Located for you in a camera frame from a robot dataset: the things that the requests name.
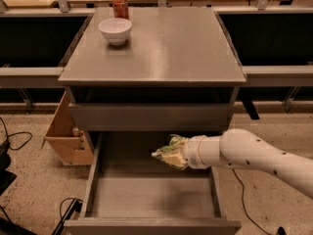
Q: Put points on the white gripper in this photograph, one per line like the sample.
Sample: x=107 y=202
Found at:
x=192 y=151

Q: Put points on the green jalapeno chip bag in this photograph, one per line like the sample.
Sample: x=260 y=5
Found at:
x=176 y=145

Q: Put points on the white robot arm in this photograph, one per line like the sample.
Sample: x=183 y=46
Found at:
x=238 y=148

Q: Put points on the open grey middle drawer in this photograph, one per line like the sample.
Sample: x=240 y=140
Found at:
x=131 y=193

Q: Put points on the grey drawer cabinet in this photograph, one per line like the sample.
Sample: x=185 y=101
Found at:
x=173 y=56

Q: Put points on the closed grey top drawer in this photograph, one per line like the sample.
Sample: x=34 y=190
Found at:
x=152 y=117

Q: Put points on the brown cardboard box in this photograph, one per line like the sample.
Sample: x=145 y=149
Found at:
x=68 y=142

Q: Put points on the white ceramic bowl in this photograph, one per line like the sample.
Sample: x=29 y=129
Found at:
x=116 y=30

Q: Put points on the red soda can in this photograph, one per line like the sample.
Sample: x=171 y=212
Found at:
x=120 y=9

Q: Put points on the grey metal rail right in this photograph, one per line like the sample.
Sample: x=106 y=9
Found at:
x=278 y=76

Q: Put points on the grey metal rail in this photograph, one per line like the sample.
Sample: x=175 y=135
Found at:
x=30 y=77
x=278 y=76

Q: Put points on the grey metal rail left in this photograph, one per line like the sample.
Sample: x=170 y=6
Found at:
x=30 y=77

